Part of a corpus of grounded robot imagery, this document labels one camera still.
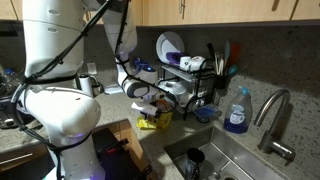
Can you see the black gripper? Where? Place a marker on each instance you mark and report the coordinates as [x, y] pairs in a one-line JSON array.
[[162, 105]]

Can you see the yellow orange snack packet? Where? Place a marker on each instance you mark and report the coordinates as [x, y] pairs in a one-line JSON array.
[[160, 120]]

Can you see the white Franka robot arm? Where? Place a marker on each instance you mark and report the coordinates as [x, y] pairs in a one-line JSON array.
[[60, 110]]

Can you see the black two-tier dish rack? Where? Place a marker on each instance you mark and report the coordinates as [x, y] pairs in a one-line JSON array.
[[196, 83]]

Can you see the blue sponge tray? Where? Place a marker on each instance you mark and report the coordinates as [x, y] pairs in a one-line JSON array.
[[206, 111]]

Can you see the plain white mug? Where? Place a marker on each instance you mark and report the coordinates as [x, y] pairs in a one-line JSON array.
[[185, 62]]

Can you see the purple bowl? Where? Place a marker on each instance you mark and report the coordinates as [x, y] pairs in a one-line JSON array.
[[174, 57]]

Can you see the white mug red print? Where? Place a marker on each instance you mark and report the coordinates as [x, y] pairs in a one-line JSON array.
[[197, 62]]

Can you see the large white plate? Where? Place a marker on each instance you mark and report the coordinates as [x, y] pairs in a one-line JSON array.
[[170, 42]]

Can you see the black utensil holder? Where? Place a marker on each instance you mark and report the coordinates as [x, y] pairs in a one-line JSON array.
[[221, 80]]

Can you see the black mug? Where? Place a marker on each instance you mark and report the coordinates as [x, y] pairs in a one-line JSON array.
[[194, 163]]

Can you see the black cart red clamps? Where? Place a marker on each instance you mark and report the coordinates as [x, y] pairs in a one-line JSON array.
[[116, 156]]

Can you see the black cooking spoon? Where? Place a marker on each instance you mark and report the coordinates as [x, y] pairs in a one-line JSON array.
[[211, 55]]

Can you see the blue dish soap bottle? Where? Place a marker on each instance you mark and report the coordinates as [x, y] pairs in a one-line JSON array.
[[237, 115]]

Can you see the teal spatula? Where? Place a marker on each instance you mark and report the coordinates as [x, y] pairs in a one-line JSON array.
[[226, 53]]

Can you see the red spatula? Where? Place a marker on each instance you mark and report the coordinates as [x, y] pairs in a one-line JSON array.
[[234, 53]]

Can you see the steel kitchen sink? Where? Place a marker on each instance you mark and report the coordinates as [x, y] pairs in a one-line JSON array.
[[240, 156]]

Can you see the grey metal faucet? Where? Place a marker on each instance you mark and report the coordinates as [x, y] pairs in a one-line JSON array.
[[271, 113]]

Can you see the black countertop appliance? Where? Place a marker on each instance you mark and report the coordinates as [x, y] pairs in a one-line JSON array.
[[8, 111]]

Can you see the clear bottle blue cap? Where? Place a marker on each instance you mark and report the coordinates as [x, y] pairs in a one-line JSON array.
[[9, 78]]

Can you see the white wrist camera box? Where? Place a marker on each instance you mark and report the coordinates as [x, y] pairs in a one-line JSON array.
[[143, 108]]

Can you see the white wall outlet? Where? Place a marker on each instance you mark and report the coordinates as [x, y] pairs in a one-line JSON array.
[[92, 68]]

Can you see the wooden wall cabinets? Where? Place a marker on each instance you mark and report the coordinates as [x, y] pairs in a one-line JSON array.
[[216, 11]]

